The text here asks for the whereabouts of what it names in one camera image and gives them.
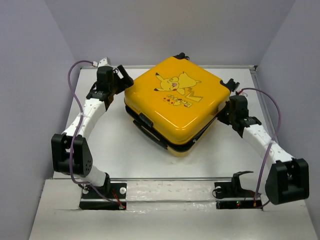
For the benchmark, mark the yellow hard-shell suitcase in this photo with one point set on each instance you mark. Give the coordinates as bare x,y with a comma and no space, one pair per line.
175,102

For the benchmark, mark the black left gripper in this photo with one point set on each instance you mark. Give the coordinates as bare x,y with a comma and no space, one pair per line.
127,80

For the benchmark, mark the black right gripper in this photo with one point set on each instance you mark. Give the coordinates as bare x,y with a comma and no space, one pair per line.
220,117

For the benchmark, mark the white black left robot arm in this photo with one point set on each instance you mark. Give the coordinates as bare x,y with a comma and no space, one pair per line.
71,154

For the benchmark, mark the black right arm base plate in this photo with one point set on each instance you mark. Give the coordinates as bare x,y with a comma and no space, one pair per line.
230,194

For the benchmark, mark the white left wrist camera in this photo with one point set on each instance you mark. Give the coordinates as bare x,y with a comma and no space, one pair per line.
102,63

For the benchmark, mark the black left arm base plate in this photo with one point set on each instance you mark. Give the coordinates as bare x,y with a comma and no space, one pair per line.
114,200

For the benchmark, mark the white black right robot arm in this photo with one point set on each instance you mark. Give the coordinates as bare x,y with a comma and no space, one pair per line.
288,177

